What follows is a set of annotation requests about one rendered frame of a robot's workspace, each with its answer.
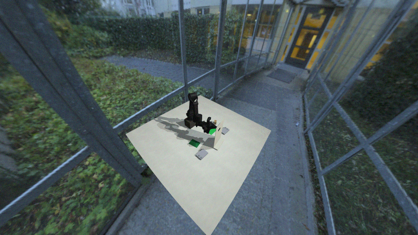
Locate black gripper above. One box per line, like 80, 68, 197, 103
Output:
201, 117, 217, 134

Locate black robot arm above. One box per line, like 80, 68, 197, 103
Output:
186, 93, 207, 133

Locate beige flat panel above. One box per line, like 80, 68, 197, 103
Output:
213, 119, 224, 150

